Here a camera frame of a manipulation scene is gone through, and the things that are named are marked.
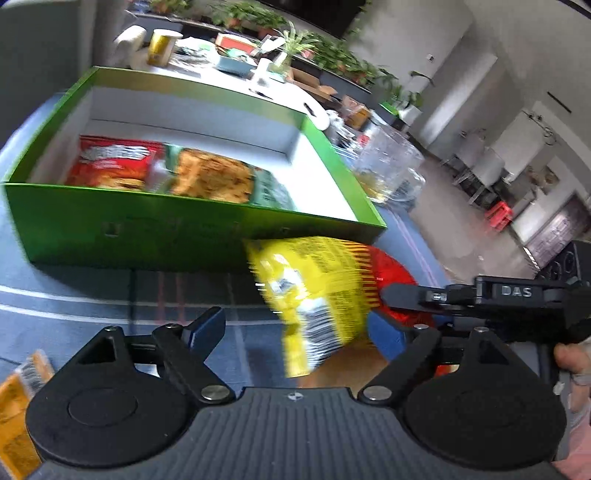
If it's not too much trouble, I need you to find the red yellow snack bag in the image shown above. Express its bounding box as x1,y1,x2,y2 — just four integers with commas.
245,236,435,378

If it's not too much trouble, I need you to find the green peanut snack bag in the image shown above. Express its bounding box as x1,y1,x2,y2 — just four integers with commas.
148,144,295,211

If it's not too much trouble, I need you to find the person right hand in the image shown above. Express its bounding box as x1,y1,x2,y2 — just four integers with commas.
554,344,590,413

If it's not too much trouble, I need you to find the red stool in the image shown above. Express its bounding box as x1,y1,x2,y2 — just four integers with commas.
485,201,513,232

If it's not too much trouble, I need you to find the green cardboard box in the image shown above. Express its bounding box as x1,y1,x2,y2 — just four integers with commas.
3,67,386,271

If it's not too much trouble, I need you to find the glass mug with tea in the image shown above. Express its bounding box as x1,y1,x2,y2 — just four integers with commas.
352,126,425,204

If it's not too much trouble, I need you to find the orange snack bag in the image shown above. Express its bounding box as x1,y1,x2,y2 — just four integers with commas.
0,350,54,479

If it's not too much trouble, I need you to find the red snack bag in box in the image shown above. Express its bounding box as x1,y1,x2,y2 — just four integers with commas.
65,135,164,191

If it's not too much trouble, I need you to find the black remote control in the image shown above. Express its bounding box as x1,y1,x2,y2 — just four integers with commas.
304,102,315,117

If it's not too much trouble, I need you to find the round white table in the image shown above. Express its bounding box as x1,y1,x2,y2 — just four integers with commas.
130,39,329,131

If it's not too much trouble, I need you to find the open cardboard box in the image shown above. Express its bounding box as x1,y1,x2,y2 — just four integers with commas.
290,68,339,104

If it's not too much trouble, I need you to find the blue snack basket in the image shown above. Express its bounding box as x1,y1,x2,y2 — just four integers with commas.
215,56,256,78

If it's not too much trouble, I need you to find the spider plant in vase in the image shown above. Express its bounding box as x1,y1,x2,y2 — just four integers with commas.
271,23,317,76

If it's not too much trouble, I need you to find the grey sofa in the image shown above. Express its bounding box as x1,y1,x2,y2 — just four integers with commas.
1,1,127,143

